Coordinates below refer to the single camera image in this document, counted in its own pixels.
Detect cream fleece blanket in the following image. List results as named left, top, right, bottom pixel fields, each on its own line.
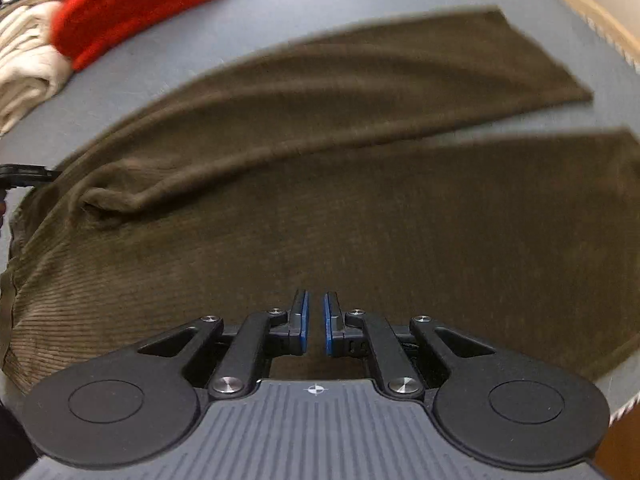
left=0, top=0, right=63, bottom=61
left=0, top=42, right=77, bottom=135

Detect wooden bed frame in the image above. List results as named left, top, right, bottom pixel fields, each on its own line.
left=492, top=0, right=640, bottom=72

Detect brown corduroy pants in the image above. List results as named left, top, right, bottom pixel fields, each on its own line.
left=0, top=6, right=640, bottom=395

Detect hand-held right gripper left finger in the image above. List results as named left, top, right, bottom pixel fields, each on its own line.
left=135, top=288, right=311, bottom=401

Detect red folded blanket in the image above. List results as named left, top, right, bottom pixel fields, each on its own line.
left=51, top=0, right=239, bottom=72

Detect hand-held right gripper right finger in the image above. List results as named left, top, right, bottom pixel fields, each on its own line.
left=323, top=291, right=496, bottom=401

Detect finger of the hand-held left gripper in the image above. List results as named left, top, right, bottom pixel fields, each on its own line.
left=0, top=163, right=62, bottom=190

